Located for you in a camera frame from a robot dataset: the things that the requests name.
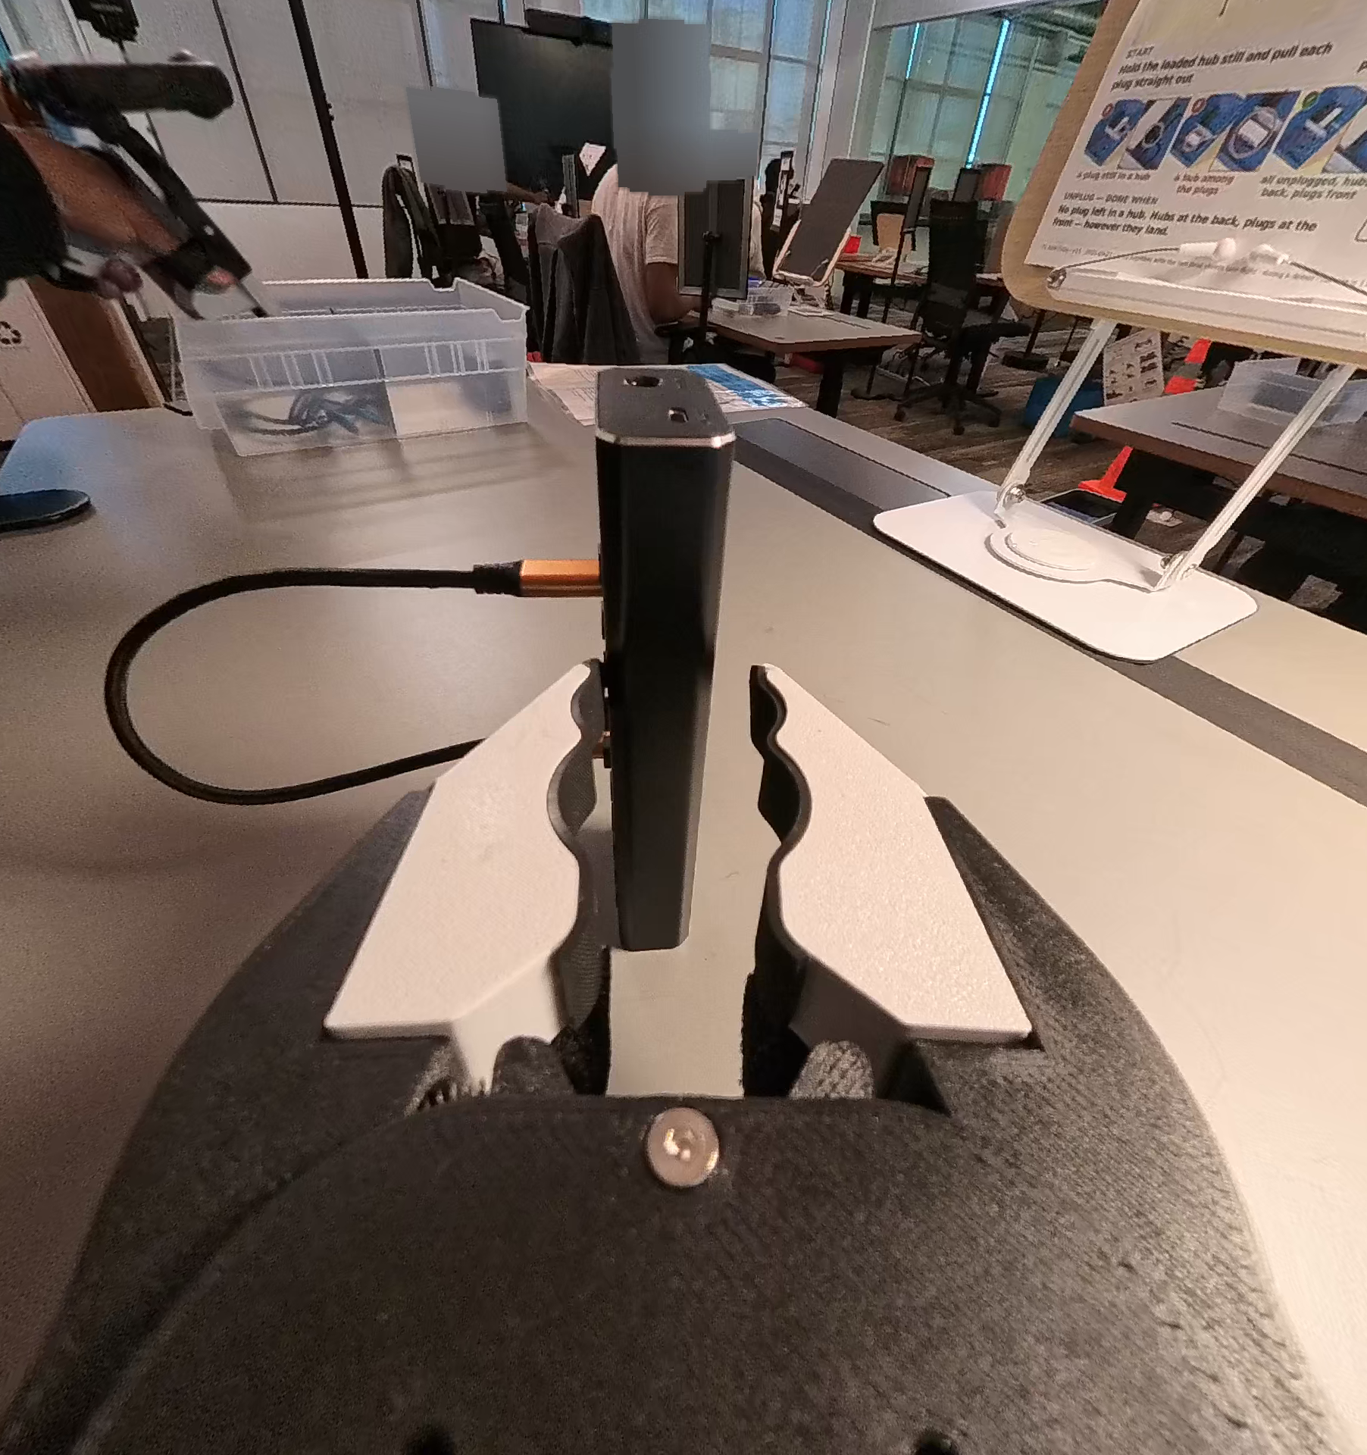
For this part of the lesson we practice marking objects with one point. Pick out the small clear plastic bin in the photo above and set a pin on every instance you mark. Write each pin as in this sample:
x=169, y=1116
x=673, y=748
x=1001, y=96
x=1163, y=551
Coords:
x=1309, y=392

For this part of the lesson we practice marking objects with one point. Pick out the person's left forearm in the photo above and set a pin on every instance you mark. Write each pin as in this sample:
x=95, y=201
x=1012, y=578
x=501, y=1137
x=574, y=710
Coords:
x=2, y=227

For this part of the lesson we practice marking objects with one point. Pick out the black usb hub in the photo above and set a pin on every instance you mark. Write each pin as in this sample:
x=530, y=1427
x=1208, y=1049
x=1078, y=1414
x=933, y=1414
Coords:
x=660, y=682

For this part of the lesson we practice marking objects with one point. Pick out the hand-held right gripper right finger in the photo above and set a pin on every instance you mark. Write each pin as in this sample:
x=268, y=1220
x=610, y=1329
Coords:
x=889, y=908

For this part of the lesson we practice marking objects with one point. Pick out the dark oval pad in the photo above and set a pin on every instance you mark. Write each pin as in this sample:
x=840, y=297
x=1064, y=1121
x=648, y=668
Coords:
x=24, y=512

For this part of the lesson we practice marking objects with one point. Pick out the white recycling bin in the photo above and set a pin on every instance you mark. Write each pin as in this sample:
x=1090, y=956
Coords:
x=13, y=364

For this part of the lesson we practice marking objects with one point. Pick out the black tripod pole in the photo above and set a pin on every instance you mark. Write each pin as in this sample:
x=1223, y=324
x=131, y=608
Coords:
x=326, y=135

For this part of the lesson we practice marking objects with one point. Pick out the laminated instruction sheet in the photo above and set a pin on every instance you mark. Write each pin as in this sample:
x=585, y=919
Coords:
x=1207, y=135

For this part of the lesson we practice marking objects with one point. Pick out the orange traffic cone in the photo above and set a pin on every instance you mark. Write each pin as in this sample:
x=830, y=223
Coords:
x=1196, y=368
x=1114, y=477

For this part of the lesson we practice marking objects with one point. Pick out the black office chair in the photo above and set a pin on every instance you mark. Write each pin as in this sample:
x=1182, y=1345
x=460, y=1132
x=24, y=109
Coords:
x=956, y=272

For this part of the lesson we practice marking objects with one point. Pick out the black monitor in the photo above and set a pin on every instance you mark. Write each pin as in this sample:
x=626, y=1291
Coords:
x=536, y=102

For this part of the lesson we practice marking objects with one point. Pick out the grey laptop on stand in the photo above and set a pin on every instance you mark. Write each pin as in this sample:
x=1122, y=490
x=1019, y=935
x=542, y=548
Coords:
x=826, y=222

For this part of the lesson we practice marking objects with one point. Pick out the printed paper sheet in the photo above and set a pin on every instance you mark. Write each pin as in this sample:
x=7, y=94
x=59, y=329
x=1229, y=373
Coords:
x=741, y=392

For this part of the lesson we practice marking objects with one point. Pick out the wooden edged work table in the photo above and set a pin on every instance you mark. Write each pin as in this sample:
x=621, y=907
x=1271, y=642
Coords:
x=1264, y=455
x=808, y=329

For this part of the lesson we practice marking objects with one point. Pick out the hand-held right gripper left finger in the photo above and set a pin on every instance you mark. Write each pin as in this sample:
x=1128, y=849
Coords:
x=468, y=897

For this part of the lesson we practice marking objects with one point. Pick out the white document stand wooden board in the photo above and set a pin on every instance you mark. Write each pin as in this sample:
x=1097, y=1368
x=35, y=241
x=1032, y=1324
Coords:
x=1093, y=601

